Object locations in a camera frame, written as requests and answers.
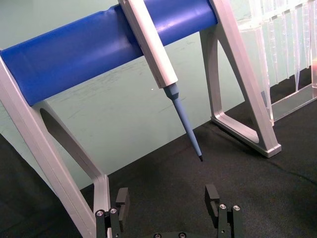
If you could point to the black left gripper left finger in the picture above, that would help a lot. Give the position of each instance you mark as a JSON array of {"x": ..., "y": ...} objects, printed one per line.
[{"x": 123, "y": 198}]

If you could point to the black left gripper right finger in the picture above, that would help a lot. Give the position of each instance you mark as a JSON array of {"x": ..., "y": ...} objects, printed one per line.
[{"x": 212, "y": 196}]

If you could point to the black table cloth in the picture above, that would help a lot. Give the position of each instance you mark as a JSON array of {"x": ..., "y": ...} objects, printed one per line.
[{"x": 173, "y": 198}]

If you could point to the clear plastic tip rack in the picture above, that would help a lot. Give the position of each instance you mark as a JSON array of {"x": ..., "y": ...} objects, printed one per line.
[{"x": 284, "y": 106}]

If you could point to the blue padded stand bar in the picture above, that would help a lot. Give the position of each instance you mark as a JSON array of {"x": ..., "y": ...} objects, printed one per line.
[{"x": 74, "y": 64}]

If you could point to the grey pipette with blue shaft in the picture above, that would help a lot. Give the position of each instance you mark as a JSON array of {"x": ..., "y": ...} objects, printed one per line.
[{"x": 153, "y": 49}]

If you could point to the clear pipette tip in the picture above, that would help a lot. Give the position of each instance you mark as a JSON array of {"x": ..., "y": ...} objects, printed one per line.
[
  {"x": 277, "y": 54},
  {"x": 297, "y": 62},
  {"x": 307, "y": 37},
  {"x": 288, "y": 49}
]

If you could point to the clear plastic tube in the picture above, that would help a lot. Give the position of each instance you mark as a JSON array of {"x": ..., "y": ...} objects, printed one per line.
[{"x": 314, "y": 74}]

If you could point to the grey pipette stand frame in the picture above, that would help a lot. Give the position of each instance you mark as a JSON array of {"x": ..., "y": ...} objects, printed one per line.
[{"x": 237, "y": 74}]

